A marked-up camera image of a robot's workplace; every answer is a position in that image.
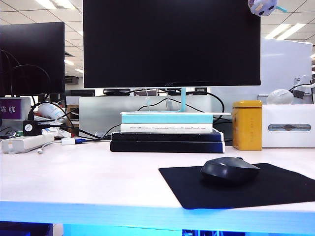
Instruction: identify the purple name sign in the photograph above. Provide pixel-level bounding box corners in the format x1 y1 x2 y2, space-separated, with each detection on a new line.
0 97 31 120

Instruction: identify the light blue monitor stand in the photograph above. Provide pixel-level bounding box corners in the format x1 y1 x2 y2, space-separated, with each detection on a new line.
120 87 232 116

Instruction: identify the thick dark navy book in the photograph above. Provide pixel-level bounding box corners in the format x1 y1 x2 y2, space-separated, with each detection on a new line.
110 141 225 154

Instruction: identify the white cable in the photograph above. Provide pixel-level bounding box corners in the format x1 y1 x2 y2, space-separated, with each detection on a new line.
37 141 62 155

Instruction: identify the white plastic bottle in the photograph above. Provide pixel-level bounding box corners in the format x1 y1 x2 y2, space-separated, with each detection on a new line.
37 102 66 123

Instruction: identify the white power strip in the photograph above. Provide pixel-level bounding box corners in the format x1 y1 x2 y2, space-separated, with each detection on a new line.
1 133 55 154

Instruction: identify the black desk cable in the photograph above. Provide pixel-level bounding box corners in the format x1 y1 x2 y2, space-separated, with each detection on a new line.
78 124 122 142

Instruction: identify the yellow tin box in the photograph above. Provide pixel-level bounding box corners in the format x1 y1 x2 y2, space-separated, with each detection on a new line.
232 100 263 151

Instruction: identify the large black monitor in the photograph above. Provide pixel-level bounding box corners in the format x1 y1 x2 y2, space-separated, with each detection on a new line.
82 0 261 89

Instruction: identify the white tissue box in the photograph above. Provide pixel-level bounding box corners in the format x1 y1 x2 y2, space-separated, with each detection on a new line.
261 104 315 148

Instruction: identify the white book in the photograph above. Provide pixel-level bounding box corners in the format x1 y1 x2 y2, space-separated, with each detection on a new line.
120 123 214 134

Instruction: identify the white adapter dongle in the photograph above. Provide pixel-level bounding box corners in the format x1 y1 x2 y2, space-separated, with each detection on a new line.
61 138 85 146

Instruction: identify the stack of books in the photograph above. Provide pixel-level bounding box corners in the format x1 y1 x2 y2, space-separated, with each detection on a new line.
78 95 225 139

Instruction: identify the thin dark navy book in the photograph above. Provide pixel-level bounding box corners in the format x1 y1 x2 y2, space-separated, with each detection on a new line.
111 129 224 142

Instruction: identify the teal book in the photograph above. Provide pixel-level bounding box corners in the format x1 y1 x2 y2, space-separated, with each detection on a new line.
121 114 214 125

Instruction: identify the black computer mouse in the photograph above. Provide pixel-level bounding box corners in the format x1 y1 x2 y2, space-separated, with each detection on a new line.
200 156 261 185

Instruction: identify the purple plush toy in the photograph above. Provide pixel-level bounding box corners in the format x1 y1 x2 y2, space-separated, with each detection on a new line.
247 0 288 17

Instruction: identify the white partition board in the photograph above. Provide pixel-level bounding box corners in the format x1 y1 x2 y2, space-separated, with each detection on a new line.
211 37 314 106

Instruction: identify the black cube power adapter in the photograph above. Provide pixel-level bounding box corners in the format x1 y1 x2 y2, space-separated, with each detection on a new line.
23 119 42 137

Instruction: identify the small black monitor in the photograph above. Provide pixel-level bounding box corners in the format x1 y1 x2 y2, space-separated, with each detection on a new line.
0 21 66 97

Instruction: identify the black monitor cable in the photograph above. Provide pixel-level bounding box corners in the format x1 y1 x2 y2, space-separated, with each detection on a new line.
206 92 233 123

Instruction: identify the black mouse pad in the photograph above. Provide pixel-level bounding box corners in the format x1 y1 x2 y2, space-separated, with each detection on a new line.
158 163 315 210

